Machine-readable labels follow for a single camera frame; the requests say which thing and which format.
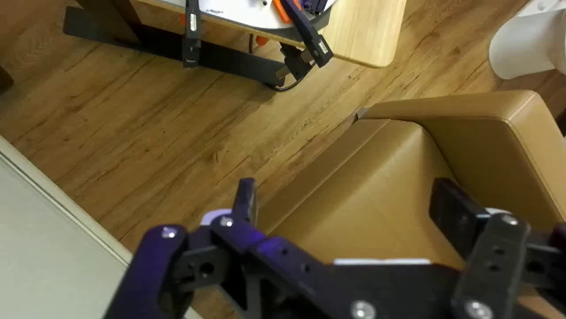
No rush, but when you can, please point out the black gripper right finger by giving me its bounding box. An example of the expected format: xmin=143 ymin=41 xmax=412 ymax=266
xmin=427 ymin=176 xmax=566 ymax=319

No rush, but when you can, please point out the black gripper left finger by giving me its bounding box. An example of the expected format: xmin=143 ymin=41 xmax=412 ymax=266
xmin=104 ymin=176 xmax=355 ymax=319

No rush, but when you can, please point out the tan cardboard box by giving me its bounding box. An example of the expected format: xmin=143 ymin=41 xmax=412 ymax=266
xmin=256 ymin=89 xmax=566 ymax=319

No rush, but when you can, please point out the white woven laundry basket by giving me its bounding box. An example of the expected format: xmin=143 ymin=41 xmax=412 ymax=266
xmin=486 ymin=0 xmax=566 ymax=82

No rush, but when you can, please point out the black table clamp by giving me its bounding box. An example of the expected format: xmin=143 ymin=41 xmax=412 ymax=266
xmin=180 ymin=0 xmax=203 ymax=67
xmin=277 ymin=0 xmax=335 ymax=69

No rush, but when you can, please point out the light wooden table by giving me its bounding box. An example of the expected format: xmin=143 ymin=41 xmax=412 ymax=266
xmin=132 ymin=0 xmax=408 ymax=69

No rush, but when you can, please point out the white mounting plate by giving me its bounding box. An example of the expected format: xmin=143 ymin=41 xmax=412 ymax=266
xmin=164 ymin=0 xmax=341 ymax=32

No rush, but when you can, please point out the black table frame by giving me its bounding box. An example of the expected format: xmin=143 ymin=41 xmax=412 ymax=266
xmin=61 ymin=5 xmax=293 ymax=92

